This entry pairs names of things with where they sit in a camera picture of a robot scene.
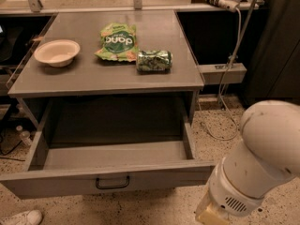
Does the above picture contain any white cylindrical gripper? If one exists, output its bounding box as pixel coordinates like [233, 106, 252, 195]
[195, 142, 294, 225]

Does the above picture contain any grey top drawer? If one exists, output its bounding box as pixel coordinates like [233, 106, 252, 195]
[0, 95, 216, 201]

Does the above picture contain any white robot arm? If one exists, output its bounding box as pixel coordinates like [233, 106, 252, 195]
[195, 100, 300, 225]

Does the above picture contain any dark side cabinet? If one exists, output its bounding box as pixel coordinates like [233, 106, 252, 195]
[240, 0, 300, 105]

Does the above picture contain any green soda can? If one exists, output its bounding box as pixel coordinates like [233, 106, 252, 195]
[136, 50, 173, 72]

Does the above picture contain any white shoe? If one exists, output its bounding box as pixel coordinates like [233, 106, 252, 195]
[0, 210, 43, 225]

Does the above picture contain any grey cabinet desk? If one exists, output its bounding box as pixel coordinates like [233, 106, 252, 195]
[8, 10, 203, 134]

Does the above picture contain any green chip bag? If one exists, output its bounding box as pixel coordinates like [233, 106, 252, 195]
[95, 22, 138, 62]

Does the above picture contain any white paper bowl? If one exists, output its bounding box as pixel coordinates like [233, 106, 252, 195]
[34, 39, 81, 68]

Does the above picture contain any black top drawer handle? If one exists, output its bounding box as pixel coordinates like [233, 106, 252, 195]
[95, 175, 130, 190]

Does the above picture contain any grey metal bracket block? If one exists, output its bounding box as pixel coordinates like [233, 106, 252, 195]
[198, 63, 247, 85]

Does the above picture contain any white cable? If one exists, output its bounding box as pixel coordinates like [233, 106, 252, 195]
[197, 7, 244, 142]

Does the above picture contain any black cable on floor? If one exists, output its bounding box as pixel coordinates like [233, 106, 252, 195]
[0, 131, 26, 162]

